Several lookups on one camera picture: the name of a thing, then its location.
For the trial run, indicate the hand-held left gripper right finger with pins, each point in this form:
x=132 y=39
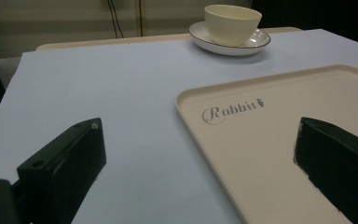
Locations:
x=338 y=158

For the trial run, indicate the white saucer with dark rim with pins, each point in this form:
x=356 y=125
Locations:
x=254 y=42

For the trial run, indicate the cream ceramic bowl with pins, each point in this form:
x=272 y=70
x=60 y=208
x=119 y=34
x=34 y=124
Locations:
x=230 y=25

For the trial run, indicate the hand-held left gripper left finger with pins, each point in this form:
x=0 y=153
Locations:
x=65 y=165

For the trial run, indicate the beige plastic tray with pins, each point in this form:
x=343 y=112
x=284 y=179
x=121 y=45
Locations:
x=276 y=146

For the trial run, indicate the thin metal stand pole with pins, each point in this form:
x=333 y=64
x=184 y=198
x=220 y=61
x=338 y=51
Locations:
x=140 y=17

